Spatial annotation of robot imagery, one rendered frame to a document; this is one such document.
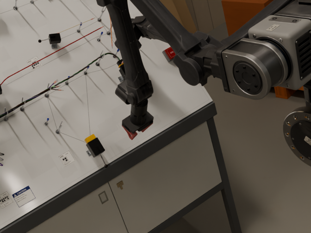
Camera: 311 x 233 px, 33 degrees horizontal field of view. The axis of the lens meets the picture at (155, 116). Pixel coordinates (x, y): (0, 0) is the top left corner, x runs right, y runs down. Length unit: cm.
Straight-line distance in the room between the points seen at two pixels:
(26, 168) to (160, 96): 65
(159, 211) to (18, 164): 72
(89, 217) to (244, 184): 125
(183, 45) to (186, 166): 113
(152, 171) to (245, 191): 97
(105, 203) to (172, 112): 49
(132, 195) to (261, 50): 124
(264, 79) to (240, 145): 235
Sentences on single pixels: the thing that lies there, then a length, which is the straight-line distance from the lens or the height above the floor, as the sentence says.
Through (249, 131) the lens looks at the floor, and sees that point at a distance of 367.
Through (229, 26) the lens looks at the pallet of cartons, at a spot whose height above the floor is 54.
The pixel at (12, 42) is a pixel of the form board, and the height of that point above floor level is 139.
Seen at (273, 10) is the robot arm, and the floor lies 143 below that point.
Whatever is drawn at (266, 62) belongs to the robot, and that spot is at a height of 148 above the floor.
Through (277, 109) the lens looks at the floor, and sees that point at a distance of 386.
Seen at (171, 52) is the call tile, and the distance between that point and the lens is 234.
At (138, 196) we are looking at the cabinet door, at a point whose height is 61.
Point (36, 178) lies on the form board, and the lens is 211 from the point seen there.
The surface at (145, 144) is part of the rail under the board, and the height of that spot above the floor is 86.
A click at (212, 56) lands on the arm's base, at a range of 134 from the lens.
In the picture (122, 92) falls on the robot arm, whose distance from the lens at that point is 181.
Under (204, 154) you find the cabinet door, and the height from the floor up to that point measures 61.
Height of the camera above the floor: 204
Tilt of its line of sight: 30 degrees down
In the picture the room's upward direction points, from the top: 17 degrees counter-clockwise
